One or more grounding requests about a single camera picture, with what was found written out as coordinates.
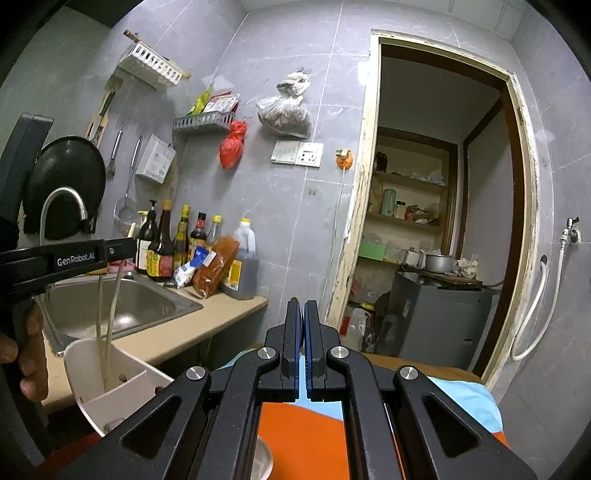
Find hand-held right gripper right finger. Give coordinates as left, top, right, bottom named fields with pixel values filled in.
left=305, top=300, right=539, bottom=480

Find pale wooden chopstick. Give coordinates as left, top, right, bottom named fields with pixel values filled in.
left=104, top=262, right=123, bottom=391

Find curved steel faucet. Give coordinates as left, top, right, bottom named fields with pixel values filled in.
left=39, top=187, right=89, bottom=245

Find clear bottle yellow cap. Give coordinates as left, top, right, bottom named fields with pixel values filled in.
left=205, top=215, right=223, bottom=253

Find crumpled white cloth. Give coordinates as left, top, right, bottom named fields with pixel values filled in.
left=457, top=253, right=484, bottom=278

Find sauce bottle yellow cap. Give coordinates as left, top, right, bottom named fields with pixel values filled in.
left=173, top=204, right=192, bottom=273

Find grey wall basket shelf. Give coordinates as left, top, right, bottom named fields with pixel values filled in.
left=172, top=111, right=236, bottom=135

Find worn wooden door frame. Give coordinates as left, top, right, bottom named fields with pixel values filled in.
left=325, top=30, right=541, bottom=393

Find white wall box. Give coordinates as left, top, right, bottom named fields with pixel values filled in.
left=135, top=134, right=178, bottom=184

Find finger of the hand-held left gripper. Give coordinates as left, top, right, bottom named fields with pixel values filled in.
left=104, top=237, right=138, bottom=267

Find grey cabinet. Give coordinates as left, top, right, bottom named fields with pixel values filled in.
left=385, top=271, right=495, bottom=370

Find green box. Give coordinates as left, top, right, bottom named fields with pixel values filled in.
left=359, top=239, right=388, bottom=260

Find white hose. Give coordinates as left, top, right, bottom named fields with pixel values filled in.
left=509, top=240, right=567, bottom=362

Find dark sauce bottle brown cap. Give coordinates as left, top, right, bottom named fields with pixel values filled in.
left=147, top=199, right=175, bottom=280

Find clear bag of dried goods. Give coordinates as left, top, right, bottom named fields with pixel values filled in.
left=256, top=71, right=311, bottom=140

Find kitchen knife black handle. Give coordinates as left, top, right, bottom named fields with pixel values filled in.
left=95, top=90, right=116, bottom=140

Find white wall socket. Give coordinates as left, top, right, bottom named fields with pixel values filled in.
left=295, top=141, right=324, bottom=168

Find white red plastic bag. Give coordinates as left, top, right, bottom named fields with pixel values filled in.
left=339, top=305, right=370, bottom=352

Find stainless steel sink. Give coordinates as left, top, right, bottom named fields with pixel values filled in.
left=34, top=270, right=204, bottom=357

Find steel mesh strainer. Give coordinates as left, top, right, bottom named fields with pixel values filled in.
left=113, top=136, right=144, bottom=232

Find white utensil holder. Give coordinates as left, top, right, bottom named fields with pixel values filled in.
left=64, top=339, right=174, bottom=438

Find sauce bottle red cap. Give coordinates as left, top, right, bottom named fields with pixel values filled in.
left=188, top=212, right=208, bottom=260

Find wall tap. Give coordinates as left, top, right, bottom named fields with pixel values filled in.
left=558, top=215, right=583, bottom=243

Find metal bowl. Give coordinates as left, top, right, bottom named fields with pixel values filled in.
left=255, top=436, right=274, bottom=480

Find dark pump bottle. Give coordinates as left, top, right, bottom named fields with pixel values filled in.
left=135, top=199, right=160, bottom=276

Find person's left hand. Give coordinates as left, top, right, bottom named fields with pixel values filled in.
left=16, top=302, right=50, bottom=403

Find wooden shelf unit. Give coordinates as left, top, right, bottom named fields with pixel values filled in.
left=365, top=129, right=463, bottom=260

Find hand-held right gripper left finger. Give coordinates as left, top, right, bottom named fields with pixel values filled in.
left=55, top=299, right=303, bottom=480

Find blue orange striped cloth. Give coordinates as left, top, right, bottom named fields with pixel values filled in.
left=217, top=348, right=511, bottom=480

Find yellow green packet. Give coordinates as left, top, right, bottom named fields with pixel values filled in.
left=187, top=85, right=214, bottom=116

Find red white packets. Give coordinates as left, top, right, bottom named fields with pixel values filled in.
left=203, top=92, right=241, bottom=114

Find black wok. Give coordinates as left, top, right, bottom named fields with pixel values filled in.
left=23, top=136, right=107, bottom=241

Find metal pot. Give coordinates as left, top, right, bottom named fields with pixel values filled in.
left=422, top=251, right=461, bottom=274

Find white wall switch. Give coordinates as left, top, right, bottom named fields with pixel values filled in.
left=270, top=140, right=300, bottom=165

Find blue white packet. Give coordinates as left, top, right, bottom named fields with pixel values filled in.
left=172, top=244, right=218, bottom=289

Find wooden cutting board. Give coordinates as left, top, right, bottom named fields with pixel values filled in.
left=85, top=76, right=123, bottom=149

